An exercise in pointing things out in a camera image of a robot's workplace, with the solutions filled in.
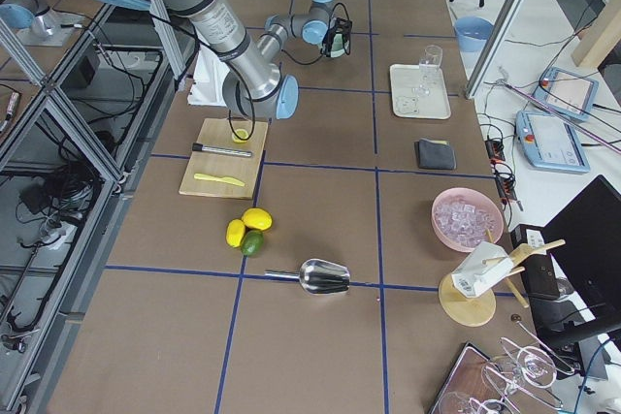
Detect white paper carton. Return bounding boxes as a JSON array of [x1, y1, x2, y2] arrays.
[[450, 241, 513, 299]]

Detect steel knife sharpener rod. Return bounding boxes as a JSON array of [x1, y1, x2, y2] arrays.
[[191, 143, 253, 158]]

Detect grey folded cloth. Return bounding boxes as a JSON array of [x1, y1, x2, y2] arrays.
[[414, 139, 456, 170]]

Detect yellow plastic knife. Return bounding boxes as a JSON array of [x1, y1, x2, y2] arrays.
[[193, 173, 245, 187]]

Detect lemon half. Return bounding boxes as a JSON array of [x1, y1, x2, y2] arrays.
[[232, 128, 250, 144]]

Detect pink bowl of ice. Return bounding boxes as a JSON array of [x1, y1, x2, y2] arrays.
[[431, 187, 505, 252]]

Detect clear wine glass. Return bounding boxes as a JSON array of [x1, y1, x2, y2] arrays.
[[413, 45, 443, 97]]

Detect green lime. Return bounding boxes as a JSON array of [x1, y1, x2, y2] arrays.
[[240, 230, 264, 257]]

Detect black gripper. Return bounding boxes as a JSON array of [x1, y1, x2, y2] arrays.
[[320, 17, 352, 56]]

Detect blue teach pendant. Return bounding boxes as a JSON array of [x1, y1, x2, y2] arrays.
[[533, 67, 599, 122], [515, 111, 590, 174]]

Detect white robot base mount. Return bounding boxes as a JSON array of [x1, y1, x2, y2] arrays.
[[187, 47, 229, 107]]

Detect cream bear tray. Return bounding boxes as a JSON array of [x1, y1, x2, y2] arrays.
[[389, 64, 451, 120]]

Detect mint green bowl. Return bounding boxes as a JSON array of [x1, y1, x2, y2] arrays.
[[327, 33, 348, 58]]

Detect yellow lemon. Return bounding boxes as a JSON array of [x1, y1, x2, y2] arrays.
[[225, 219, 246, 248], [242, 207, 273, 231]]

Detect hanging wine glasses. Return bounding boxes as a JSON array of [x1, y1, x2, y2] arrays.
[[429, 337, 575, 413]]

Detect aluminium frame post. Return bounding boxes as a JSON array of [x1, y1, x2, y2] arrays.
[[464, 0, 524, 99]]

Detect wooden plank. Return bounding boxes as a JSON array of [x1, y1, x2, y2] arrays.
[[572, 0, 621, 68]]

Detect metal ice scoop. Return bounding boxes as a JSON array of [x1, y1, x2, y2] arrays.
[[264, 258, 350, 295]]

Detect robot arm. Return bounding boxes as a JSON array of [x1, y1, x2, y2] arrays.
[[98, 0, 334, 119]]

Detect wooden cutting board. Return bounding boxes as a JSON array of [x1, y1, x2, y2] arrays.
[[179, 118, 269, 199]]

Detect wooden cup stand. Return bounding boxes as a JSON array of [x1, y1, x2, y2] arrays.
[[439, 239, 566, 327]]

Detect blue plastic bowl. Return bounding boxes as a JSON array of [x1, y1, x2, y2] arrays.
[[453, 16, 494, 52]]

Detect metal reacher grabber tool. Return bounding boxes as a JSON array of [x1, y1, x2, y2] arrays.
[[496, 67, 620, 154]]

